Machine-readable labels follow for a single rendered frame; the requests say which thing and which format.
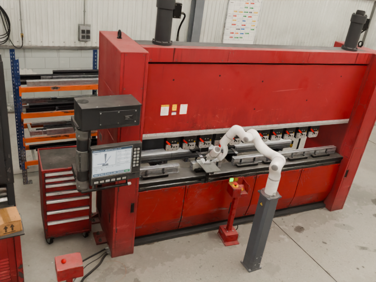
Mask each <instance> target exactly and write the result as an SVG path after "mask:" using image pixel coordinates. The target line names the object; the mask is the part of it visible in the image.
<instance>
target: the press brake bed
mask: <svg viewBox="0 0 376 282"><path fill-rule="evenodd" d="M340 163H341V160H336V161H328V162H320V163H312V164H304V165H299V166H291V167H283V168H282V169H281V177H280V181H279V185H278V189H277V192H278V193H279V195H281V196H282V198H280V199H278V203H277V206H276V209H275V213H274V217H273V218H276V217H280V216H284V215H290V214H295V213H300V212H306V211H310V210H315V209H319V208H325V206H326V205H325V204H324V203H323V201H324V200H325V198H326V197H327V195H328V194H329V193H330V191H331V189H332V185H333V183H334V180H335V177H336V175H337V172H338V169H339V166H340ZM268 175H269V170H263V171H255V172H246V173H239V174H234V175H226V176H218V177H210V178H209V179H208V183H204V181H205V179H204V178H202V179H197V180H189V181H181V182H173V183H169V184H160V185H152V186H145V187H139V188H138V202H137V216H136V224H135V238H134V246H139V245H144V244H148V243H153V242H158V241H164V240H168V239H173V238H178V237H183V236H188V235H191V234H197V233H203V232H207V231H213V230H216V229H219V226H220V225H226V224H227V222H228V217H229V213H228V212H229V207H230V204H231V202H232V199H233V198H232V197H231V196H230V194H229V193H228V192H227V185H228V180H229V178H230V177H243V176H244V180H245V181H246V182H247V183H248V184H249V186H250V187H249V190H248V194H247V196H245V197H240V198H239V199H238V204H237V209H236V213H235V216H234V221H233V224H237V225H241V224H246V223H251V222H253V219H254V216H255V212H256V208H257V203H258V200H259V196H260V193H259V192H258V190H261V189H263V188H265V187H266V183H267V178H268Z"/></svg>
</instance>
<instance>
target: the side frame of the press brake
mask: <svg viewBox="0 0 376 282"><path fill-rule="evenodd" d="M117 37H118V31H99V55H98V96H111V95H129V94H132V95H133V96H134V97H135V98H136V99H137V100H138V101H139V102H140V103H141V104H142V106H141V111H140V124H139V125H136V126H125V127H119V128H108V129H98V130H97V145H102V144H111V143H120V142H128V141H137V140H140V141H141V142H142V138H143V124H144V110H145V96H146V89H147V74H148V61H149V52H148V51H146V50H145V49H144V48H143V47H141V46H140V45H139V44H138V43H136V42H135V41H134V40H133V39H132V38H130V37H129V36H128V35H127V34H125V33H124V32H121V37H122V39H118V38H117ZM128 182H131V185H127V186H120V187H115V188H110V189H104V190H99V191H96V212H97V213H98V218H99V220H100V225H101V228H102V230H103V232H105V237H106V240H107V245H109V249H110V252H111V258H114V257H118V256H124V255H128V254H132V253H133V252H134V238H135V224H136V216H137V202H138V188H139V177H138V178H132V179H128ZM122 183H126V180H122V181H116V182H110V183H106V184H99V185H96V188H98V187H104V186H110V185H116V184H122Z"/></svg>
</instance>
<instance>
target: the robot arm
mask: <svg viewBox="0 0 376 282"><path fill-rule="evenodd" d="M236 135H237V136H238V137H239V138H240V140H241V141H243V142H245V143H249V142H251V141H253V143H254V145H255V147H256V149H257V150H258V151H259V152H260V153H261V154H262V155H263V156H265V157H267V158H269V159H271V160H272V161H271V163H270V166H269V175H268V178H267V183H266V187H265V188H263V189H261V193H262V194H263V196H265V197H267V198H270V199H276V198H278V197H279V193H278V192H277V189H278V185H279V181H280V177H281V169H282V168H283V166H284V165H285V158H284V156H282V155H281V154H280V153H278V152H276V151H274V150H272V149H270V148H269V147H268V146H267V145H266V144H265V143H264V142H263V141H262V139H261V137H260V135H259V133H258V132H257V131H256V130H255V129H250V130H248V131H247V132H245V131H244V130H243V128H242V127H241V126H239V125H234V126H232V127H231V128H230V129H229V130H228V131H227V133H226V134H225V135H224V136H223V137H222V139H221V140H220V141H219V143H220V145H221V146H222V148H223V153H221V152H220V151H221V148H220V147H219V146H215V147H214V148H213V149H212V150H211V151H210V153H208V154H207V155H206V156H205V157H204V159H205V161H207V160H210V161H212V160H214V159H216V157H217V159H219V160H220V161H221V160H223V159H224V157H225V156H226V155H227V153H228V146H227V144H228V143H229V142H230V141H231V140H232V139H233V138H234V137H235V136H236Z"/></svg>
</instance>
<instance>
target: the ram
mask: <svg viewBox="0 0 376 282"><path fill-rule="evenodd" d="M366 68H367V65H365V64H304V63H188V62H148V74H147V89H146V96H145V110H144V124H143V134H156V133H171V132H179V131H194V130H208V129H223V128H231V127H232V126H234V125H239V126H241V127H246V126H260V125H275V124H290V123H305V122H313V121H327V120H342V119H349V118H350V115H351V112H352V110H353V107H354V103H355V100H356V98H357V95H358V92H359V89H360V86H361V83H362V80H363V77H364V74H365V71H366ZM180 104H188V106H187V114H179V113H180ZM161 105H169V110H168V115H162V116H161ZM172 105H177V109H176V111H172ZM172 112H176V115H172ZM348 122H349V121H341V122H333V123H319V124H305V125H291V126H277V127H269V128H255V130H268V129H281V128H295V127H303V126H316V125H330V124H343V123H348ZM227 131H228V130H227ZM227 131H213V132H205V133H191V134H177V135H163V136H155V137H143V138H142V140H145V139H158V138H172V137H185V136H193V135H206V134H220V133H227Z"/></svg>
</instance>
